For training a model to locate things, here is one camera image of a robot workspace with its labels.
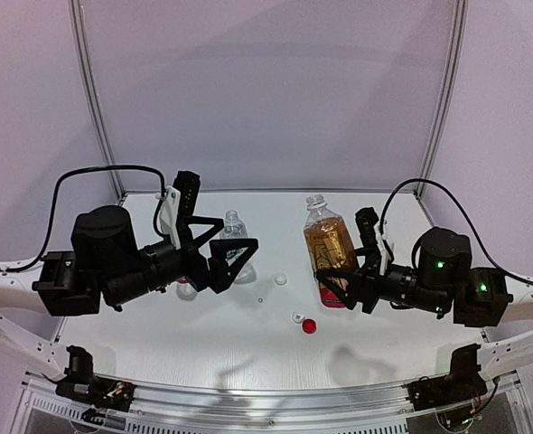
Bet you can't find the clear bottle green blue label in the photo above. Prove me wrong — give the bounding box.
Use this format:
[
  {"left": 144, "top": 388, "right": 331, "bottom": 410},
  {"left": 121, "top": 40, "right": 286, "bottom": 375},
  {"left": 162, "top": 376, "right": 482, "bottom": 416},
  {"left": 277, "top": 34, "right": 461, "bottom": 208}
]
[{"left": 220, "top": 208, "right": 257, "bottom": 285}]

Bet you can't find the clear bottle red label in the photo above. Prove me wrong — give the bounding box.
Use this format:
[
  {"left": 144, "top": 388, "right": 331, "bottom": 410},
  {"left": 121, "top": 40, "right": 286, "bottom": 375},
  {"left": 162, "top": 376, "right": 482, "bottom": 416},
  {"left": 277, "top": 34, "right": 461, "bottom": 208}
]
[{"left": 175, "top": 278, "right": 198, "bottom": 302}]

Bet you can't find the amber tea bottle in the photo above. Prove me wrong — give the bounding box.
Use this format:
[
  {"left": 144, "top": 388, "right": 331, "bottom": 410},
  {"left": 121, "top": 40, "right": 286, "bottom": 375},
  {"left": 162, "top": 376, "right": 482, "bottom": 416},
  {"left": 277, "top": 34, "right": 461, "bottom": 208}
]
[{"left": 303, "top": 193, "right": 359, "bottom": 309}]

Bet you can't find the red bottle cap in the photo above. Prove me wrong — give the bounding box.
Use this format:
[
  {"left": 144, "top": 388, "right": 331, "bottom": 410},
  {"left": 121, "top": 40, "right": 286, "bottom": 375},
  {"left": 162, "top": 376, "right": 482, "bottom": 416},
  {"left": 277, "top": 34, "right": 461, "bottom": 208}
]
[{"left": 302, "top": 318, "right": 317, "bottom": 335}]

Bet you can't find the white tea bottle cap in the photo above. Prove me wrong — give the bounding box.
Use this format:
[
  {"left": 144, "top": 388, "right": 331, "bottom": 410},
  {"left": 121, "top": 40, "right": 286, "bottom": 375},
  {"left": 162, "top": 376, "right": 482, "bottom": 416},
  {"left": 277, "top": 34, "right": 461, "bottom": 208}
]
[{"left": 292, "top": 311, "right": 305, "bottom": 325}]

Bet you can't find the blue white bottle cap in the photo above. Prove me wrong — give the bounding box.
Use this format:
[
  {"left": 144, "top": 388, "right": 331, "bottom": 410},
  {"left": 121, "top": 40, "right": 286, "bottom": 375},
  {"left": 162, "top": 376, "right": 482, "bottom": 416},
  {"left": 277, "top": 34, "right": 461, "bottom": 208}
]
[{"left": 274, "top": 273, "right": 287, "bottom": 286}]

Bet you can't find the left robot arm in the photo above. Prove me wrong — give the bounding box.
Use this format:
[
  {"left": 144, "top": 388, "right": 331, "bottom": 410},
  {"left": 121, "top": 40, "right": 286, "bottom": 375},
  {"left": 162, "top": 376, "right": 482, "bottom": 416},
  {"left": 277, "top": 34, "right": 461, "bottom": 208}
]
[{"left": 0, "top": 205, "right": 258, "bottom": 384}]

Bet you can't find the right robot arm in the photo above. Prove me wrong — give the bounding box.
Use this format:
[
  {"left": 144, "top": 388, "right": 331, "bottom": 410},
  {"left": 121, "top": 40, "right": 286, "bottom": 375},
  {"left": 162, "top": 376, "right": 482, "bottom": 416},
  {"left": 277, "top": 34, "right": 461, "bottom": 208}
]
[{"left": 316, "top": 227, "right": 533, "bottom": 380}]

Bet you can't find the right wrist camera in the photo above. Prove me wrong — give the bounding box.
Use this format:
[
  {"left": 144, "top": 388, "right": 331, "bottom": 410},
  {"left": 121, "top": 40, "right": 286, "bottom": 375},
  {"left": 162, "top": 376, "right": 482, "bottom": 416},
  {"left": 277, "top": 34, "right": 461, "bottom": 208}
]
[{"left": 354, "top": 206, "right": 394, "bottom": 275}]

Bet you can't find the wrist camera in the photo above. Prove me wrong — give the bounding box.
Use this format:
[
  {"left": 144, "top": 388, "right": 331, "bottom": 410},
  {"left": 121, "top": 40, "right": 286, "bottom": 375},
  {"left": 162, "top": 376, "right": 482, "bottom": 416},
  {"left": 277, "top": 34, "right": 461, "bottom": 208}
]
[
  {"left": 354, "top": 206, "right": 394, "bottom": 275},
  {"left": 155, "top": 170, "right": 202, "bottom": 250}
]

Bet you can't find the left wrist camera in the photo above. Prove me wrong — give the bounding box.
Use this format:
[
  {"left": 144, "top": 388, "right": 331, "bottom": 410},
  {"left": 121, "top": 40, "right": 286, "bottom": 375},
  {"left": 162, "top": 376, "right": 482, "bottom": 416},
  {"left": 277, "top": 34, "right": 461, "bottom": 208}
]
[{"left": 155, "top": 170, "right": 202, "bottom": 250}]

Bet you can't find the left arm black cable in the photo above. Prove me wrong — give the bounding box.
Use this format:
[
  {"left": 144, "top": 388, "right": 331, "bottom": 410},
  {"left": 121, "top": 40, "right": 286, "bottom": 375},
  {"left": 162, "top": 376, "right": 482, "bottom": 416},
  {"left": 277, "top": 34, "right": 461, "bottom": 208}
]
[{"left": 0, "top": 165, "right": 166, "bottom": 273}]

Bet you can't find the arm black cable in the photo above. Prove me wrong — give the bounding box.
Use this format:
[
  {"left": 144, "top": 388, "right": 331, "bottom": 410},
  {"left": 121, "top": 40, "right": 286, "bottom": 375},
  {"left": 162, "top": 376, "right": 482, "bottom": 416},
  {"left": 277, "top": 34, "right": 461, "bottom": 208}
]
[
  {"left": 0, "top": 165, "right": 166, "bottom": 273},
  {"left": 379, "top": 178, "right": 533, "bottom": 286}
]

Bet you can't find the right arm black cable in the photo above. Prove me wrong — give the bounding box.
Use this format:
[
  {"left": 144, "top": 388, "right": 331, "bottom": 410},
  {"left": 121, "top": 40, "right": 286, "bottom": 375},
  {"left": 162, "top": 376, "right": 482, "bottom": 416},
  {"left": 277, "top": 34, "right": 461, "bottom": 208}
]
[{"left": 379, "top": 178, "right": 533, "bottom": 286}]

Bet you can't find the right aluminium frame post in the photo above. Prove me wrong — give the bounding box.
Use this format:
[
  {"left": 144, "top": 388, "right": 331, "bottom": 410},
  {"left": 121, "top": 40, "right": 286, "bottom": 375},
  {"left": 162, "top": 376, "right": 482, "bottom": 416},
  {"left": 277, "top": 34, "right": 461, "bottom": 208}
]
[{"left": 419, "top": 0, "right": 469, "bottom": 179}]

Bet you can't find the aluminium frame post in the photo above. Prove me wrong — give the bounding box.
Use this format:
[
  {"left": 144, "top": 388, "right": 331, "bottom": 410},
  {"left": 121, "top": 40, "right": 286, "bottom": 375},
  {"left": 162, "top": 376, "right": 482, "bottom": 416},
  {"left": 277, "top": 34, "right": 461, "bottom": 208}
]
[
  {"left": 419, "top": 0, "right": 469, "bottom": 179},
  {"left": 69, "top": 0, "right": 126, "bottom": 200}
]

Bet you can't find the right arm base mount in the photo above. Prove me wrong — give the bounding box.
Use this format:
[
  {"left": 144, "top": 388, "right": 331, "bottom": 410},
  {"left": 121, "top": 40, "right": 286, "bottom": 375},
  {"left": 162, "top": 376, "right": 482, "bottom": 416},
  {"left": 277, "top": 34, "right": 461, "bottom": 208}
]
[{"left": 407, "top": 344, "right": 488, "bottom": 411}]

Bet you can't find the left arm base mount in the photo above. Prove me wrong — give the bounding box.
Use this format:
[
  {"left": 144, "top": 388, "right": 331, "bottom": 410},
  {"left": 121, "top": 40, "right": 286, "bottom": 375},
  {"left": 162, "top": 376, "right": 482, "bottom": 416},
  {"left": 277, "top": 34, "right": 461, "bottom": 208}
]
[{"left": 55, "top": 345, "right": 136, "bottom": 424}]

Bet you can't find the left aluminium frame post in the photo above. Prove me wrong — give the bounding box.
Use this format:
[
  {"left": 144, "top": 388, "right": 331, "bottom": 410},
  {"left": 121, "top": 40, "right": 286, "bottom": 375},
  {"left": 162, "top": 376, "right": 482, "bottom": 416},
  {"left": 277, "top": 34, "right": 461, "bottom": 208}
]
[{"left": 69, "top": 0, "right": 126, "bottom": 200}]

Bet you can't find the aluminium front rail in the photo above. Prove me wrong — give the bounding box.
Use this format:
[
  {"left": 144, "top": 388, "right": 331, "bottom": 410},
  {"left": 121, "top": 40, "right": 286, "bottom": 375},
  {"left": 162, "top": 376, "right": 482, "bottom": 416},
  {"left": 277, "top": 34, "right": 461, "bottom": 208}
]
[{"left": 20, "top": 377, "right": 520, "bottom": 434}]

